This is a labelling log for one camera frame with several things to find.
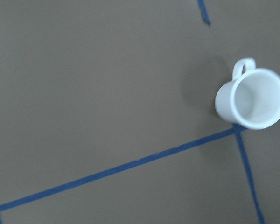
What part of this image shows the white ceramic cup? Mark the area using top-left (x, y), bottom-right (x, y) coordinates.
top-left (215, 58), bottom-right (280, 130)

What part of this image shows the blue tape line lengthwise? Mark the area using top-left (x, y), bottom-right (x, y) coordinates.
top-left (233, 124), bottom-right (265, 224)

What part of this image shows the blue tape line crosswise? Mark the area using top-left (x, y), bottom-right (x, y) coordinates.
top-left (0, 127), bottom-right (237, 212)

